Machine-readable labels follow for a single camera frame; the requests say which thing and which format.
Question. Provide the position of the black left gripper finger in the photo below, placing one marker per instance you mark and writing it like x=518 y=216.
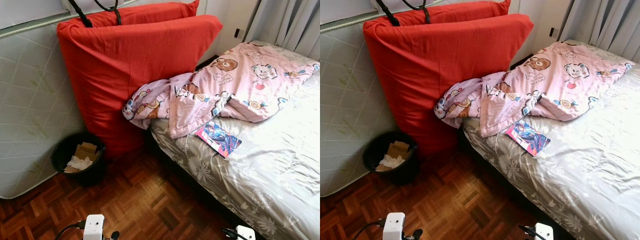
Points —
x=418 y=234
x=115 y=235

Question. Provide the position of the colourful comic book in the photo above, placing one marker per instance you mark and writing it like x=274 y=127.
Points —
x=529 y=138
x=220 y=140

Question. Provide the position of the black waste bin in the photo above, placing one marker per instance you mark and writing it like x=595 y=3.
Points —
x=407 y=170
x=95 y=170

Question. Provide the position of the white crumpled tissue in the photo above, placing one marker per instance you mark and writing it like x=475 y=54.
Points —
x=392 y=161
x=80 y=163

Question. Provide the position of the brown cardboard piece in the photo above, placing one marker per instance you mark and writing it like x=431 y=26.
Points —
x=87 y=150
x=400 y=148

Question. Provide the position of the bed with grey floral sheet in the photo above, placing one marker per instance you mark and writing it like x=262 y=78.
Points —
x=595 y=165
x=280 y=165

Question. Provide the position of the thick red cushion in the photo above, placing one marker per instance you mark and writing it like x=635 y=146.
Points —
x=125 y=65
x=435 y=65

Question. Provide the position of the pink cartoon blanket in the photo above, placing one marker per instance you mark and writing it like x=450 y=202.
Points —
x=555 y=80
x=240 y=80

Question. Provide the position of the thin red cushion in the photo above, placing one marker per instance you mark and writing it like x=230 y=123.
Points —
x=150 y=14
x=460 y=12

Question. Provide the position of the grey curtain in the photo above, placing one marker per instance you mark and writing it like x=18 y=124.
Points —
x=285 y=20
x=600 y=20

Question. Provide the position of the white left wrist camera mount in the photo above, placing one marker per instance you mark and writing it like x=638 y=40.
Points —
x=93 y=227
x=394 y=226

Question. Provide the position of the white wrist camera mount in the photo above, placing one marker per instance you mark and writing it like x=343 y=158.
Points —
x=544 y=232
x=93 y=227
x=394 y=226
x=246 y=233

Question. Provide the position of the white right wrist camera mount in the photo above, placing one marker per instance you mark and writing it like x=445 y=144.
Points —
x=544 y=232
x=246 y=233

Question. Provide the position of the black wall socket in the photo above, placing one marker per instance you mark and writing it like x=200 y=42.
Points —
x=237 y=33
x=553 y=32

